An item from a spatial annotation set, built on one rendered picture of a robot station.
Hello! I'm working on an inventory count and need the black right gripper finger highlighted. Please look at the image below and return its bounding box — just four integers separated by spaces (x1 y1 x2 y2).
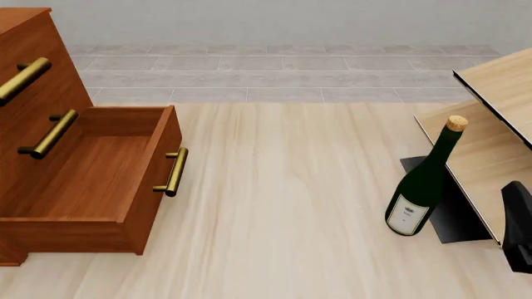
500 179 532 248

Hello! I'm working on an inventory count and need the open wooden drawer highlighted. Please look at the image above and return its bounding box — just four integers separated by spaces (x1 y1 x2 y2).
0 105 184 257

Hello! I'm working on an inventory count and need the short brass drawer handle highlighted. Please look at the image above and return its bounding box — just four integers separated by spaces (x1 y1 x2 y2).
17 108 80 160

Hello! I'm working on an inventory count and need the dark green wine bottle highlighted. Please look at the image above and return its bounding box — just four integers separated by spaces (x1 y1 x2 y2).
384 115 470 237

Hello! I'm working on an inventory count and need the pale wooden wine rack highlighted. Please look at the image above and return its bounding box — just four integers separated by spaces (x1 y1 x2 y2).
413 47 532 250

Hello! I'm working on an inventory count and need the closed wooden drawer, long handle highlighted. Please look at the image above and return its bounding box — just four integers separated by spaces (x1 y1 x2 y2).
0 29 84 125

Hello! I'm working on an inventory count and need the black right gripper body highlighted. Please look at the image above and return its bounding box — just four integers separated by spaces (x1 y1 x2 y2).
502 239 532 276

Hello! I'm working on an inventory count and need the long brass drawer handle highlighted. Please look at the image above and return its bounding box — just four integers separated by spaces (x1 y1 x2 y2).
0 56 53 107

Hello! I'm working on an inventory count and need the brass handle of open drawer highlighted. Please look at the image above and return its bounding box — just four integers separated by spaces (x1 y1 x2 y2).
152 147 190 198

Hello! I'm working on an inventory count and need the closed wooden drawer, short handle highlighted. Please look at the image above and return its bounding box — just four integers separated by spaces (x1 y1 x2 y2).
0 92 95 203

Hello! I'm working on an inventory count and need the brown wooden cabinet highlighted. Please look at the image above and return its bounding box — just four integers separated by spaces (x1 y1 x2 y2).
0 7 95 267

